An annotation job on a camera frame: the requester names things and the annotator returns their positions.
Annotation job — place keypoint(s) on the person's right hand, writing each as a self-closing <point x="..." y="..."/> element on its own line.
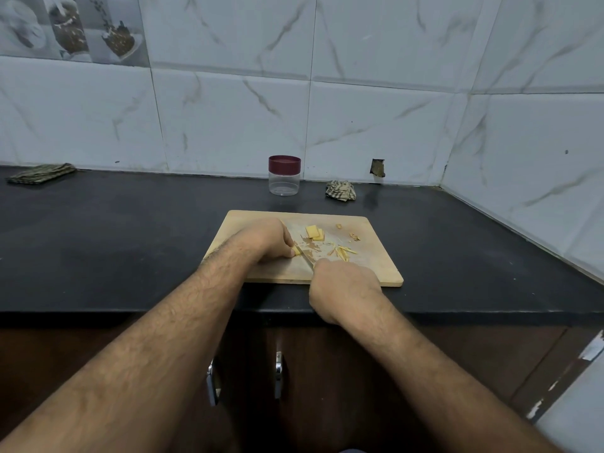
<point x="344" y="292"/>

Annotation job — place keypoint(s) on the person's left hand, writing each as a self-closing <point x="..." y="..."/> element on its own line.
<point x="260" y="242"/>

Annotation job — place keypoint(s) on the pile of ginger strips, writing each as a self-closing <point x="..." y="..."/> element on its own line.
<point x="340" y="251"/>

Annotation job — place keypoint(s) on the wooden cutting board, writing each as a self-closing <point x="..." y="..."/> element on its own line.
<point x="377" y="264"/>

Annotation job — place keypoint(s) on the pile of yellow ginger slices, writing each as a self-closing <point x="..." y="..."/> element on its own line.
<point x="314" y="233"/>

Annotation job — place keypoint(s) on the clear jar maroon lid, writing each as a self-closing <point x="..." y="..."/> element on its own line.
<point x="284" y="186"/>

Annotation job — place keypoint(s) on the person's right forearm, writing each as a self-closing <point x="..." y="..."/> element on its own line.
<point x="453" y="387"/>

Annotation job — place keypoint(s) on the person's left forearm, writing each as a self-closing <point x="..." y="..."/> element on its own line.
<point x="113" y="372"/>

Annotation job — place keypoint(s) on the small ginger peel scraps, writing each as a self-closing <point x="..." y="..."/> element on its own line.
<point x="349" y="231"/>

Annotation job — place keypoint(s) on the person's blue clothing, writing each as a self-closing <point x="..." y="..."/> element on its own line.
<point x="351" y="451"/>

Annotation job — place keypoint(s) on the black countertop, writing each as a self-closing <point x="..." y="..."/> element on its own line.
<point x="94" y="250"/>

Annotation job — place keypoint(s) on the crumpled patterned cloth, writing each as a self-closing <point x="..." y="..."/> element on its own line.
<point x="341" y="191"/>

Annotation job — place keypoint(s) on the brown wooden cabinet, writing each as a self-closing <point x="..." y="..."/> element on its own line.
<point x="528" y="372"/>

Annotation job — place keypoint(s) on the folded green cloth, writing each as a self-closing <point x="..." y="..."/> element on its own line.
<point x="41" y="173"/>

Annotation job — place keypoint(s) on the decorative picture tiles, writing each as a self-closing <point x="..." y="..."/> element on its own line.
<point x="71" y="28"/>

